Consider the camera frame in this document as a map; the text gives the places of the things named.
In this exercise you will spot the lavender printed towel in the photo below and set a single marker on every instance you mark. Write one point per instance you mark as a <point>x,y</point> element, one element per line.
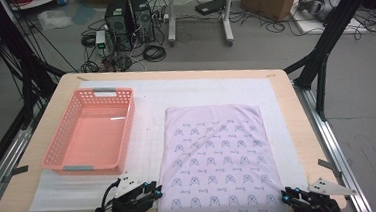
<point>220,164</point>

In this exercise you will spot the clear plastic bag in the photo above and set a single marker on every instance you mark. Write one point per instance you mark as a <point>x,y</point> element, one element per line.
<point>53,19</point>

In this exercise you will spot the black flat device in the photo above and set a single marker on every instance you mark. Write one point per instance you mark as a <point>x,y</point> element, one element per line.
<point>210,6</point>

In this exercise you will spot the white grid mat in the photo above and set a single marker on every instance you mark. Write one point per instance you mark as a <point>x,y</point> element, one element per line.
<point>148,98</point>

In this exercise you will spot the blue sheet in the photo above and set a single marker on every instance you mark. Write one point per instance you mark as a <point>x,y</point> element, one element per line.
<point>83,13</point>

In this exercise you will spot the black computer tower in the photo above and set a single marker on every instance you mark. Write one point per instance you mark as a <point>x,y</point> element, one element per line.
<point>143,17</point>
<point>118,20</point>

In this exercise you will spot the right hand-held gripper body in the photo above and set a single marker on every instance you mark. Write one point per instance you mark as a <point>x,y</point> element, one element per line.
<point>316,207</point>

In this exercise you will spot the pink plastic basket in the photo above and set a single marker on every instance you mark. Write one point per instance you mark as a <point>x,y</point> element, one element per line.
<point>94,139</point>

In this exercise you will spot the grey rounded appliance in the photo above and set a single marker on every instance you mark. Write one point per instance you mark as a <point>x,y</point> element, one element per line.
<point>319,3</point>

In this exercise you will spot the small white device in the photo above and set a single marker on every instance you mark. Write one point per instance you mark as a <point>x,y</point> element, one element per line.
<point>100,38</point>

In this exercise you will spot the black metal frame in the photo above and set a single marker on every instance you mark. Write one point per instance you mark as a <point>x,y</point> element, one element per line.
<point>337,18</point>
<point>10,34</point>

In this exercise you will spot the white board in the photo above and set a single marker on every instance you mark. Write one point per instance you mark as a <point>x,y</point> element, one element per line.
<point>307,25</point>

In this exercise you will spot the aluminium rail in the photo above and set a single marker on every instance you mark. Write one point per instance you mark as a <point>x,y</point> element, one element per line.
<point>328,139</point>
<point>12,148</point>

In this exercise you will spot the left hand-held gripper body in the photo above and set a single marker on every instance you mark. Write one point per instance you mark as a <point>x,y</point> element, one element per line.
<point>131,205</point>

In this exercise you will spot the white metal stand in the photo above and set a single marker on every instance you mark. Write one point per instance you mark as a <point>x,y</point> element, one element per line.
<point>226,16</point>

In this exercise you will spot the round white table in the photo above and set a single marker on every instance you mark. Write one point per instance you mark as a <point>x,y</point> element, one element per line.
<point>35,2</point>

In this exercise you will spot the grey metal bracket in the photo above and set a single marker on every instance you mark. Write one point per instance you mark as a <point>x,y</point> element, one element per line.
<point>16,171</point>
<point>329,166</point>

